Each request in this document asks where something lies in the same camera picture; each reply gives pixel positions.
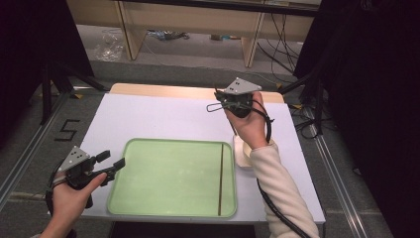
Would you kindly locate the black curtain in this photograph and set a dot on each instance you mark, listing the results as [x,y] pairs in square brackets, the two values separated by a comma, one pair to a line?
[29,39]
[369,99]

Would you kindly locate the clear plastic bag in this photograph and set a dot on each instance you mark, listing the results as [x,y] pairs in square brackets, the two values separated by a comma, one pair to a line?
[109,46]

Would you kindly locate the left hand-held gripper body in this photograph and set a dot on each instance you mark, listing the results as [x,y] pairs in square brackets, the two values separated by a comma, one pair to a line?
[77,162]

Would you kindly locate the black tripod stand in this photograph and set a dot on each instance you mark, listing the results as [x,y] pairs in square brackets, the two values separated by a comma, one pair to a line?
[317,99]
[46,92]

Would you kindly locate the cream square dish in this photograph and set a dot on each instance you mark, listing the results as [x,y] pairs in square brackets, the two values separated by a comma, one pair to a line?
[240,155]

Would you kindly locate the green plastic tray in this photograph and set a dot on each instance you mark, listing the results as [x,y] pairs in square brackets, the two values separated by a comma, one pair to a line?
[165,178]

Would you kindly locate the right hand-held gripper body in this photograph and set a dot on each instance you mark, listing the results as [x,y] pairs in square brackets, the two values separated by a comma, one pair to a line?
[241,87]

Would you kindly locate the brown wooden chopstick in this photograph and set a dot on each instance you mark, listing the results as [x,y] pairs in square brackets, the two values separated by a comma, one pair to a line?
[220,178]

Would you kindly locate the person's right hand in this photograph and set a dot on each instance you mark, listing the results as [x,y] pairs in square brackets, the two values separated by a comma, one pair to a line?
[251,129]

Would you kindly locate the metal floor rail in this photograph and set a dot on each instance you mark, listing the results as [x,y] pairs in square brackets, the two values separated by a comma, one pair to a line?
[341,191]
[23,158]

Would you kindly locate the white table cover board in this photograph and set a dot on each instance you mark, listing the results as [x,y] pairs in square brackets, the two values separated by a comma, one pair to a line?
[158,115]

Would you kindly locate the small colourful floor boxes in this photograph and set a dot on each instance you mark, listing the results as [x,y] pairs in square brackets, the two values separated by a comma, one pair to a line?
[221,37]

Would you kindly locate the person's left hand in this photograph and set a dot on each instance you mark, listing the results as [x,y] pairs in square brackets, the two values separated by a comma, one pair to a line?
[69,205]

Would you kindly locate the blue grey floor clutter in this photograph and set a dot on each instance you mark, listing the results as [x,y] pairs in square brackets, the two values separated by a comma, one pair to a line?
[165,34]

